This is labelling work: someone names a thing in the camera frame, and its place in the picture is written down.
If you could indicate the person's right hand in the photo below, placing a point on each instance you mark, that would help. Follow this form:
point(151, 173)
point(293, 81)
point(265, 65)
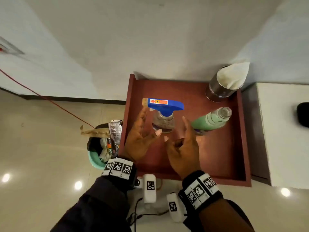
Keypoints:
point(186, 154)

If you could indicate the person's left hand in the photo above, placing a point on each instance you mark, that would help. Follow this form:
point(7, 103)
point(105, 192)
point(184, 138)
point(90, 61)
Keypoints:
point(136, 144)

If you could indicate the clear near-empty spray bottle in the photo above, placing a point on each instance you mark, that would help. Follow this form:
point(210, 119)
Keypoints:
point(164, 123)

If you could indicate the bottle with green liquid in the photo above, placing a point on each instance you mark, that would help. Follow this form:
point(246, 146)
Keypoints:
point(207, 121)

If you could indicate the blue spray trigger head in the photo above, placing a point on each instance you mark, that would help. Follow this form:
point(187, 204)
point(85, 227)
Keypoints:
point(166, 105)

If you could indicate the white tissue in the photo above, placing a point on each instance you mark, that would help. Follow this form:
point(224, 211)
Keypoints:
point(234, 76)

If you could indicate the person's left forearm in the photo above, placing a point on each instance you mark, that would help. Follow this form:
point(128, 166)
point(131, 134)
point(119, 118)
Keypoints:
point(96, 207)

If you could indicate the person's right forearm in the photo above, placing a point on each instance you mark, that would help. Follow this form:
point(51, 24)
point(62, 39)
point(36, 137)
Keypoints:
point(222, 219)

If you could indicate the orange drink bottle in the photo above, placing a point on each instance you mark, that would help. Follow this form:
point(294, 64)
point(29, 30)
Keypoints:
point(109, 146)

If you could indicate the silver snack wrapper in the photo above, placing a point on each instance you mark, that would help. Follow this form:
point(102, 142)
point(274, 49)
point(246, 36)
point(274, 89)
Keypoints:
point(115, 132)

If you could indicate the black marker wristband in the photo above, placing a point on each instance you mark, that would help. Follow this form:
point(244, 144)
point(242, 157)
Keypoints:
point(200, 190)
point(118, 167)

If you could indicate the crumpled white paper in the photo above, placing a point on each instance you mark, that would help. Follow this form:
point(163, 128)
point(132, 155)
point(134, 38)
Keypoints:
point(105, 153)

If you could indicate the teal trash bin with waste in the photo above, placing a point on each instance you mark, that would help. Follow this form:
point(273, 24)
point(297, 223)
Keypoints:
point(93, 143)

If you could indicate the brown paper scrap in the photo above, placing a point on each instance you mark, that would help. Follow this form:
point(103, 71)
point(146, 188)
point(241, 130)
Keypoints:
point(94, 132)

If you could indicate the green trash bin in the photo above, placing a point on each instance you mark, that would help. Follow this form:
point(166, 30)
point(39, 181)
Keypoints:
point(94, 161)

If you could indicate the perforated steel holder cup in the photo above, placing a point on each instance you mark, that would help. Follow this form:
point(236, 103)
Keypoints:
point(214, 91)

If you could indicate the white cabinet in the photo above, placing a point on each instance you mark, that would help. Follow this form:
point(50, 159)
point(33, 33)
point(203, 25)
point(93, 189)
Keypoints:
point(284, 142)

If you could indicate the black case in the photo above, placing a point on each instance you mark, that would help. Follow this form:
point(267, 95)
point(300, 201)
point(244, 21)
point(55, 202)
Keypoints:
point(303, 114)

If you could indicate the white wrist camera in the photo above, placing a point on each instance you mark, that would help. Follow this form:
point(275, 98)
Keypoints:
point(175, 207)
point(149, 188)

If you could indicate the wall switch plate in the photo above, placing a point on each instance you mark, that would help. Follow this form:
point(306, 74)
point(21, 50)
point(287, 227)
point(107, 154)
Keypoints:
point(9, 48)

